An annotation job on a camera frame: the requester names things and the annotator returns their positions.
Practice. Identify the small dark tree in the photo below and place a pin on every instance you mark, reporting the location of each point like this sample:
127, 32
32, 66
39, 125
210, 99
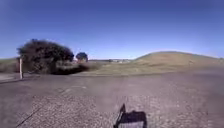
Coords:
81, 56

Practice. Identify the dry grassy hill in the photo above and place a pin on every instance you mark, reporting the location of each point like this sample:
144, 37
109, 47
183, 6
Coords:
160, 61

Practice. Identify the large dark bush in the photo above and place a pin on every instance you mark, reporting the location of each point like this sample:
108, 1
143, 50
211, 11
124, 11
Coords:
43, 55

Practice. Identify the flat dry grass field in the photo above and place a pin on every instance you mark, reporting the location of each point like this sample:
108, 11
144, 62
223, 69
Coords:
6, 65

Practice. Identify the pale bollard post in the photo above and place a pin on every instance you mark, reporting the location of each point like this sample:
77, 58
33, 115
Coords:
20, 68

